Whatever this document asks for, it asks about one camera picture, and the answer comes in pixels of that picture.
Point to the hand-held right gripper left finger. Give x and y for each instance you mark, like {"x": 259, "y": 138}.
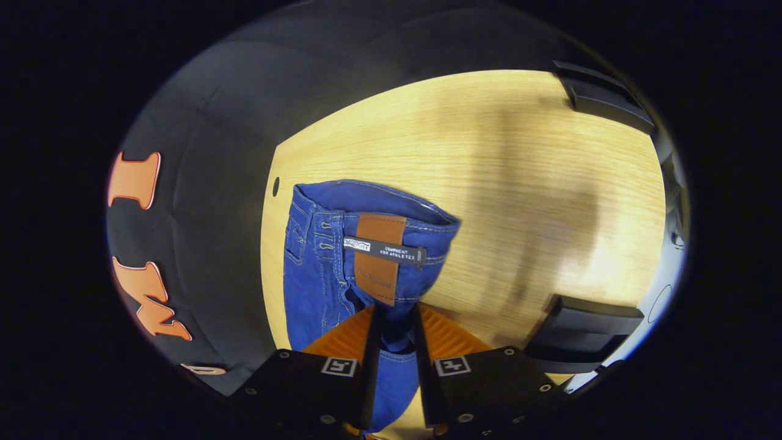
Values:
{"x": 371, "y": 379}

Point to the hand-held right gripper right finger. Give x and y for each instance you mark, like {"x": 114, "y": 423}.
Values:
{"x": 421, "y": 373}

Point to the blue jeans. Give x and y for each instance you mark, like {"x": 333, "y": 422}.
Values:
{"x": 317, "y": 275}

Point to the black rectangular block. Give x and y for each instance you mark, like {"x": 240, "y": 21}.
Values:
{"x": 580, "y": 336}
{"x": 605, "y": 98}

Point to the black backdrop cloth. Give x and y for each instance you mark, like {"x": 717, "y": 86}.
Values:
{"x": 214, "y": 214}

